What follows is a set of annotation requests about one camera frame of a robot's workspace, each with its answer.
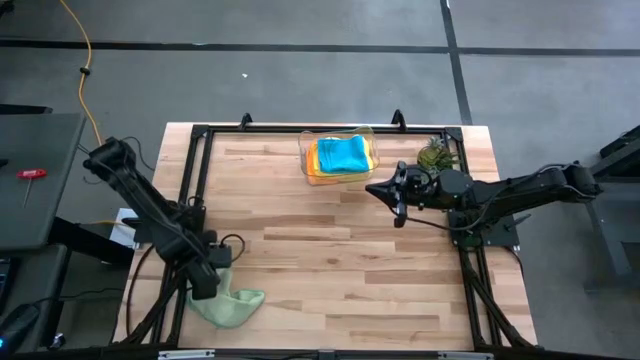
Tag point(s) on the turquoise microfiber towel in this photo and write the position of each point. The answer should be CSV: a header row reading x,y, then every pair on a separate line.
x,y
342,155

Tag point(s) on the orange microfiber towel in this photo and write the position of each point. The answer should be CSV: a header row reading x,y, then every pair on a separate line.
x,y
311,167

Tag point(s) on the green microfiber towel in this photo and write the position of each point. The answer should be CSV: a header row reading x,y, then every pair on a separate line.
x,y
235,307

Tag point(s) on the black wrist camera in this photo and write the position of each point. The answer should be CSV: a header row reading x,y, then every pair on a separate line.
x,y
220,256
420,185

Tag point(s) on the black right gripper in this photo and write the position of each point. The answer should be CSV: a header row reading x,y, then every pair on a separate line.
x,y
401,200

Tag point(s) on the clear plastic bin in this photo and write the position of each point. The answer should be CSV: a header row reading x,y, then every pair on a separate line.
x,y
305,137

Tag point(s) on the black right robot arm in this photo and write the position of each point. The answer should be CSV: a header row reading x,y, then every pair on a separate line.
x,y
525,187

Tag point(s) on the silver table bracket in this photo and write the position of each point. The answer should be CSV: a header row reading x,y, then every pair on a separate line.
x,y
465,356
185,355

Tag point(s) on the potted succulent plant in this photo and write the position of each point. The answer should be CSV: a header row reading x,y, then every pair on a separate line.
x,y
435,156

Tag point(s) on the black aluminium table frame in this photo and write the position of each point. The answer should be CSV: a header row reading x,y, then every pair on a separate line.
x,y
270,130

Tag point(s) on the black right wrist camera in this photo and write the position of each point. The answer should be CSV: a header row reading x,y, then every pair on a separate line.
x,y
420,185

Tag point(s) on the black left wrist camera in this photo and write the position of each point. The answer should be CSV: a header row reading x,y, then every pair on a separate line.
x,y
220,256

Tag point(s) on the yellow microfiber towel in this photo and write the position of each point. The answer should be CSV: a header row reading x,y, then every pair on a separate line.
x,y
350,176

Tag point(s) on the dark metal cart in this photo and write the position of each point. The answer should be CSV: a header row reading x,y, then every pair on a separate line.
x,y
607,235

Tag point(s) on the grey side desk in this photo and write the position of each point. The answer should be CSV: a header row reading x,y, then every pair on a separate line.
x,y
50,140

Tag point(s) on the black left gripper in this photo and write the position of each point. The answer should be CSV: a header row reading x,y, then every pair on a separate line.
x,y
202,282

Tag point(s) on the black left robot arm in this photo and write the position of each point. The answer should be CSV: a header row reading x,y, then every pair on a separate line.
x,y
150,210

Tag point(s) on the white power box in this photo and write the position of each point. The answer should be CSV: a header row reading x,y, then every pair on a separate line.
x,y
122,235

